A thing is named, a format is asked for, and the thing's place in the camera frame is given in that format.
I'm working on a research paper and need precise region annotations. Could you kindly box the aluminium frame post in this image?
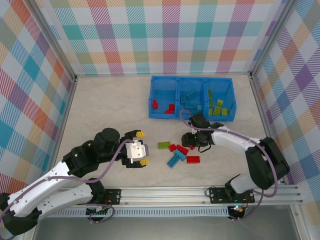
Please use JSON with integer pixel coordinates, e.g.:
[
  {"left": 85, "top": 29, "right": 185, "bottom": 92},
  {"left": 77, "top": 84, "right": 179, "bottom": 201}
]
[
  {"left": 248, "top": 0, "right": 301, "bottom": 80},
  {"left": 29, "top": 0, "right": 78, "bottom": 82}
]

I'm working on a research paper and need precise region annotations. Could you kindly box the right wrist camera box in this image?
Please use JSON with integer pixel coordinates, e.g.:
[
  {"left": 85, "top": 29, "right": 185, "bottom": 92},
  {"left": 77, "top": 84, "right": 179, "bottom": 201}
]
[{"left": 189, "top": 112, "right": 211, "bottom": 131}]

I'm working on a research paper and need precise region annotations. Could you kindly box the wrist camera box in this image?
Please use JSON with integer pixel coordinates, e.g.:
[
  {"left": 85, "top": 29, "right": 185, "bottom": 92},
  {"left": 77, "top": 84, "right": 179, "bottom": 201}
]
[
  {"left": 189, "top": 112, "right": 211, "bottom": 131},
  {"left": 124, "top": 139, "right": 150, "bottom": 161}
]

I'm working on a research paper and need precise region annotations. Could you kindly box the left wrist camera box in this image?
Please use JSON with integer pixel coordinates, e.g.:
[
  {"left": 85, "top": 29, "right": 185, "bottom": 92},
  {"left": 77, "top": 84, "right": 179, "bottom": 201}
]
[{"left": 124, "top": 139, "right": 150, "bottom": 161}]

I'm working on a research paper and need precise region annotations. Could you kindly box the aluminium side rail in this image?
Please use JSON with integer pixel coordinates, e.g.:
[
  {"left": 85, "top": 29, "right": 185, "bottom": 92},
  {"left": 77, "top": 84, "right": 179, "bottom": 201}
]
[
  {"left": 44, "top": 76, "right": 79, "bottom": 188},
  {"left": 249, "top": 74, "right": 288, "bottom": 186}
]

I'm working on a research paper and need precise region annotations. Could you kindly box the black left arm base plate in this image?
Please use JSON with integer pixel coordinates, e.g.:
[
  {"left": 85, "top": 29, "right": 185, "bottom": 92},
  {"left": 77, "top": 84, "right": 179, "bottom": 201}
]
[{"left": 75, "top": 188, "right": 122, "bottom": 206}]

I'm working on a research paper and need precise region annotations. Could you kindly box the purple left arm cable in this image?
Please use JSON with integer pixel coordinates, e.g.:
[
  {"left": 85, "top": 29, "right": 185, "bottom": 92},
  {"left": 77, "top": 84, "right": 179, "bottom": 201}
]
[{"left": 0, "top": 139, "right": 131, "bottom": 236}]

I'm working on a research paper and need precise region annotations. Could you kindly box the white slotted cable duct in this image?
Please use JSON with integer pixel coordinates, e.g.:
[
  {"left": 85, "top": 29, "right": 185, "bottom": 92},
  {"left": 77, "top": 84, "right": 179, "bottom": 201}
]
[{"left": 39, "top": 206, "right": 230, "bottom": 218}]

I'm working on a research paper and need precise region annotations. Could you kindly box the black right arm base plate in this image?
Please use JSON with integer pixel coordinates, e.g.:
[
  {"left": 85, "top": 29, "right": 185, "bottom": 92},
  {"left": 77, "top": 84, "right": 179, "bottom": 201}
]
[{"left": 209, "top": 186, "right": 256, "bottom": 204}]

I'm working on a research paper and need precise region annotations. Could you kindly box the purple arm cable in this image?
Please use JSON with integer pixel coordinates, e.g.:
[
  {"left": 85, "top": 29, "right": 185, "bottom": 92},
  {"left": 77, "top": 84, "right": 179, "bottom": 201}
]
[
  {"left": 179, "top": 109, "right": 280, "bottom": 222},
  {"left": 0, "top": 139, "right": 131, "bottom": 236}
]

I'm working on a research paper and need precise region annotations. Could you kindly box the aluminium mounting rail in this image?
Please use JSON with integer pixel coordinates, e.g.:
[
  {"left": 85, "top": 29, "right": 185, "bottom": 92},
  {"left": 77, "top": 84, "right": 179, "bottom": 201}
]
[{"left": 27, "top": 184, "right": 305, "bottom": 209}]

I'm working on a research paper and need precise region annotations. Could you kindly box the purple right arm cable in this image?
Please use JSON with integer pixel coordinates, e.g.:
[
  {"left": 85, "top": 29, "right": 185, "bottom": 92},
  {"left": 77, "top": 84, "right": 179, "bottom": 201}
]
[{"left": 179, "top": 109, "right": 280, "bottom": 222}]

